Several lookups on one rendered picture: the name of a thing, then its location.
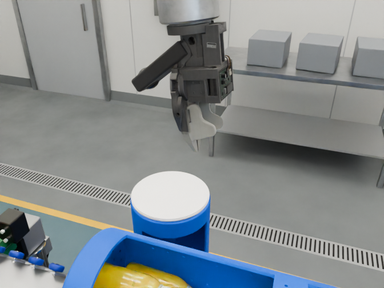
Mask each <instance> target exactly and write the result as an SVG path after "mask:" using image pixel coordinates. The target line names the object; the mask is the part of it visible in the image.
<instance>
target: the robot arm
mask: <svg viewBox="0 0 384 288"><path fill-rule="evenodd" d="M157 6H158V15H159V22H160V23H161V24H163V25H168V26H167V34H168V35H172V36H176V35H180V38H181V40H180V41H177V42H176V43H175V44H173V45H172V46H171V47H170V48H169V49H168V50H166V51H165V52H164V53H163V54H162V55H160V56H159V57H158V58H157V59H156V60H155V61H154V62H152V63H151V64H150V65H148V67H145V68H143V69H142V70H141V71H140V72H139V73H138V75H137V76H136V77H134V78H133V79H132V80H131V82H132V84H133V85H134V87H135V88H136V90H137V91H138V92H141V91H144V90H146V89H147V90H148V89H153V88H155V87H156V86H157V85H158V83H159V81H160V80H161V79H163V78H164V77H165V76H167V75H168V74H169V73H171V74H170V94H171V105H172V110H173V116H174V119H175V121H176V124H177V126H178V129H179V131H180V132H181V134H182V136H183V137H184V139H185V141H186V142H187V143H188V145H189V146H190V147H191V149H192V150H193V151H194V152H198V151H199V147H200V143H201V139H204V138H208V137H213V136H215V134H216V130H218V129H220V128H221V127H222V126H223V119H222V118H221V117H220V116H218V115H216V114H214V113H212V112H211V110H210V103H221V102H222V101H223V100H224V99H225V98H226V97H227V96H228V95H229V94H230V93H231V92H232V91H234V81H233V64H232V59H230V57H229V56H228V55H225V47H224V38H223V32H225V31H227V29H226V22H214V21H213V20H211V19H216V18H218V17H219V0H157ZM226 56H227V57H228V58H229V59H228V58H227V57H226ZM225 58H226V59H225Z"/></svg>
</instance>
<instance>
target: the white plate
mask: <svg viewBox="0 0 384 288"><path fill-rule="evenodd" d="M209 196H210V194H209V189H208V187H207V185H206V184H205V183H204V182H203V181H202V180H201V179H199V178H198V177H196V176H194V175H191V174H188V173H184V172H180V171H165V172H161V173H156V174H153V175H150V176H148V177H146V178H144V179H143V180H141V181H140V182H138V183H137V184H136V186H135V187H134V188H133V190H132V193H131V202H132V205H133V207H134V208H135V209H136V211H137V212H139V213H140V214H141V215H143V216H144V217H146V218H149V219H152V220H155V221H161V222H175V221H181V220H184V219H188V218H191V217H193V216H195V215H197V214H198V213H200V212H201V211H202V210H203V209H204V208H205V207H206V205H207V204H208V201H209Z"/></svg>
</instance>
